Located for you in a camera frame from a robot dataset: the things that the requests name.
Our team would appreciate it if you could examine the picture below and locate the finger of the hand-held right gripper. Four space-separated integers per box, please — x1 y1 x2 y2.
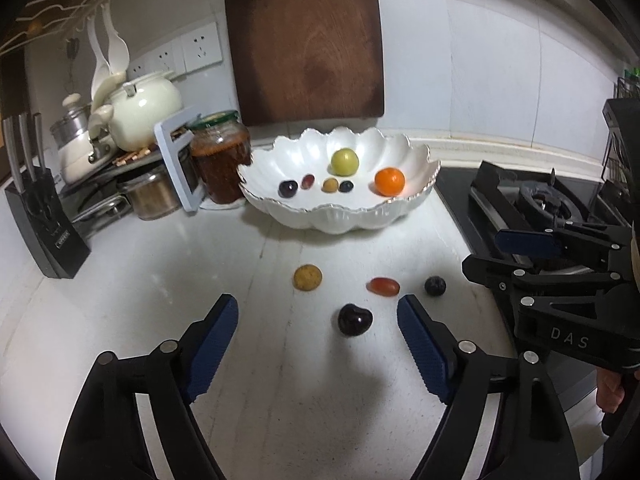
495 222 633 261
462 255 638 306

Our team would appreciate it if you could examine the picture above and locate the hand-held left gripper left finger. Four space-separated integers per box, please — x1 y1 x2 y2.
55 293 239 480

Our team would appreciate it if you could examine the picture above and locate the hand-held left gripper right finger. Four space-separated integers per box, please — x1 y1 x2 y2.
396 294 586 480

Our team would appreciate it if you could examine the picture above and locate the large dark cherry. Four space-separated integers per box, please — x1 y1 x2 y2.
338 303 375 337

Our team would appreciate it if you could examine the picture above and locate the red grape tomato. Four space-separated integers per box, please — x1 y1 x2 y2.
366 277 401 296

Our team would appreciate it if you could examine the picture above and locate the large brown longan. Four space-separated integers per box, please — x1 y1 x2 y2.
293 264 322 292

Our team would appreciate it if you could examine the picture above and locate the small orange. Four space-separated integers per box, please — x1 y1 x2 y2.
374 167 406 197

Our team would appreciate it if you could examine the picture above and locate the white scalloped bowl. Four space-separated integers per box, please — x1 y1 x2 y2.
236 126 442 235

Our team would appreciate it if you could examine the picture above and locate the green plum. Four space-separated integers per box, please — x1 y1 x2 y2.
330 147 360 177

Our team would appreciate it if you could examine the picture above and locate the person's right hand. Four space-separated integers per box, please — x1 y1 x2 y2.
595 367 623 413

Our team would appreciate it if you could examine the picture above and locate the black gas stove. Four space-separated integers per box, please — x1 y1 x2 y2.
434 159 640 411

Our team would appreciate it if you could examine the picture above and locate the steel pan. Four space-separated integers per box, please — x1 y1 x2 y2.
70 192 131 241

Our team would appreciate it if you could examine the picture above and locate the green lidded sauce jar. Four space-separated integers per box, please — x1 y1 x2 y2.
187 110 252 206

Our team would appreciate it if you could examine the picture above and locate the white kitchen shelf rack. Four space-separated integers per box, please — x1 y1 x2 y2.
62 106 206 216

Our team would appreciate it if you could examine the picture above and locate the wooden trivet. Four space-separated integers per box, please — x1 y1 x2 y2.
112 145 161 167

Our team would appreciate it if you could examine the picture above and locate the black knife block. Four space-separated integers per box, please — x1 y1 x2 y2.
4 167 92 280

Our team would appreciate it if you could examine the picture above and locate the white enamel pot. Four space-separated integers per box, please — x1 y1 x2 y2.
59 132 118 185

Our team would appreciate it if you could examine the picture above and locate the cream ceramic teapot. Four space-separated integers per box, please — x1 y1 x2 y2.
89 71 184 152

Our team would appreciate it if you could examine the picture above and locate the dark wooden cutting board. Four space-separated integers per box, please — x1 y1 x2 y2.
221 0 386 127

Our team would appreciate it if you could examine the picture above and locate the white hanging spoon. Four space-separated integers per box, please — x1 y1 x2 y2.
87 15 126 111

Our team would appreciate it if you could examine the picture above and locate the white hanging spatula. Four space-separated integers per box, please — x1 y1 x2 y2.
102 2 131 76

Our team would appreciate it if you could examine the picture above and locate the steel handled knife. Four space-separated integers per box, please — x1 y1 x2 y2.
17 114 38 183
2 117 25 191
32 112 51 171

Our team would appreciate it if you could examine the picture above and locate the white wire hanging rack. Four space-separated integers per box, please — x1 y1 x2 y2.
0 0 123 56

